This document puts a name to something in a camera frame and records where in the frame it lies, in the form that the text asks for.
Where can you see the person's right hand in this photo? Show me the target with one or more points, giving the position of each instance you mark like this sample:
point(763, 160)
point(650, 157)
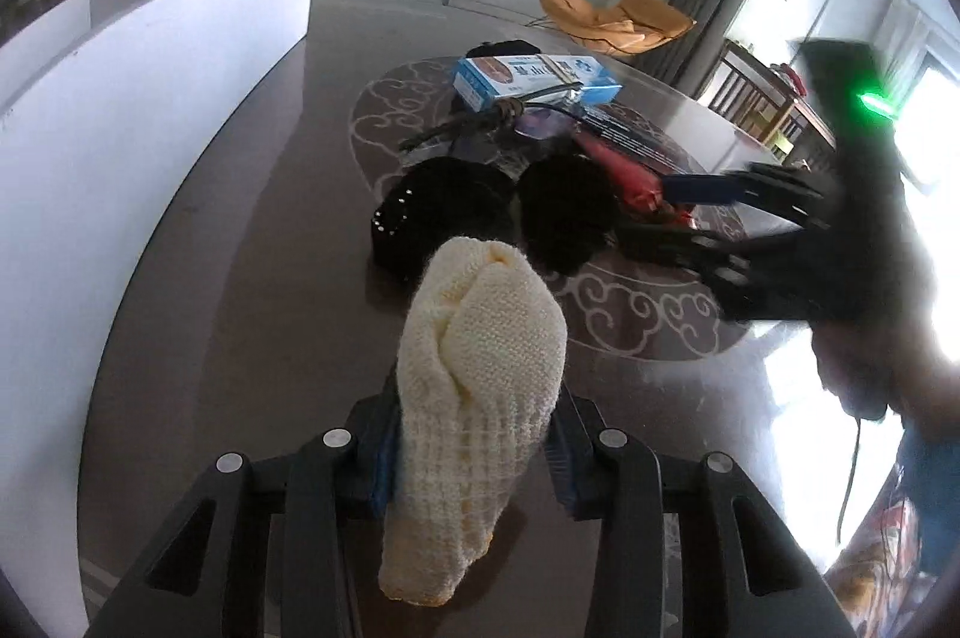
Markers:
point(862, 376)

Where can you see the red folded umbrella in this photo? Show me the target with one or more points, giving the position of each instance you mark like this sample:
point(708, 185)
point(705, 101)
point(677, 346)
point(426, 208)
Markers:
point(630, 175)

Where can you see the black studded hat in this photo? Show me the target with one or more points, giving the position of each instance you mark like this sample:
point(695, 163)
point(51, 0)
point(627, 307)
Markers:
point(442, 211)

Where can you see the cream knitted cloth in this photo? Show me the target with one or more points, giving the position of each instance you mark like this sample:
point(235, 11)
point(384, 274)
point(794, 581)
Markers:
point(472, 383)

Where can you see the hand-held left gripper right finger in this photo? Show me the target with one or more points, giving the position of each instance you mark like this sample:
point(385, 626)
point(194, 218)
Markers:
point(564, 469)

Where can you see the black fuzzy cloth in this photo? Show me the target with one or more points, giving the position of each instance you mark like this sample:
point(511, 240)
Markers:
point(570, 218)

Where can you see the purple toy wand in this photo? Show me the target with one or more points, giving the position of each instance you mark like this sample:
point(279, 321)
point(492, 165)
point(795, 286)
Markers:
point(544, 122)

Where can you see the orange lounge chair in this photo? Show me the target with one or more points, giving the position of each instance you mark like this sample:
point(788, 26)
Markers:
point(592, 16)

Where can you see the person's right forearm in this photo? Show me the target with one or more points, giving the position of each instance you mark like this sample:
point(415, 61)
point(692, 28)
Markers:
point(930, 480)

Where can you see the white partition board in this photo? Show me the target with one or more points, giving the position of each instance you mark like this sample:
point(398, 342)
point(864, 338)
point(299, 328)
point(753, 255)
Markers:
point(150, 106)

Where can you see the dark patterned glass desktop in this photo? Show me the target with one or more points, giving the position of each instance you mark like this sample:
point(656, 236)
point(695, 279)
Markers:
point(262, 323)

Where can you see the blue and white box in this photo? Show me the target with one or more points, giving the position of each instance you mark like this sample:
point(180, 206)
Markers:
point(487, 77)

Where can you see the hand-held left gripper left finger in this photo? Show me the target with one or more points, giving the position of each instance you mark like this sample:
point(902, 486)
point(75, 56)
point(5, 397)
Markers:
point(381, 465)

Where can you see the dark wooden chair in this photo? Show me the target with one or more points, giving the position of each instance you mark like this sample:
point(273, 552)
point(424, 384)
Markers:
point(757, 91)

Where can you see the person's printed clothing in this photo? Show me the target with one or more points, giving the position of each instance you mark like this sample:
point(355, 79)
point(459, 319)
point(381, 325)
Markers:
point(874, 578)

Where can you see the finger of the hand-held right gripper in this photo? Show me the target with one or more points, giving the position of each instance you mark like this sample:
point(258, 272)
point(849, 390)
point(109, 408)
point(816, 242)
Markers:
point(675, 244)
point(697, 190)

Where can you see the brown thread coil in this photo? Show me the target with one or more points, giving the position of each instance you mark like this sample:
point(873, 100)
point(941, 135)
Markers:
point(510, 110)

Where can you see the dark book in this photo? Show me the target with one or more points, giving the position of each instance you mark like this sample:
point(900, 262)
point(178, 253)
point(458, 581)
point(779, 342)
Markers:
point(637, 139)

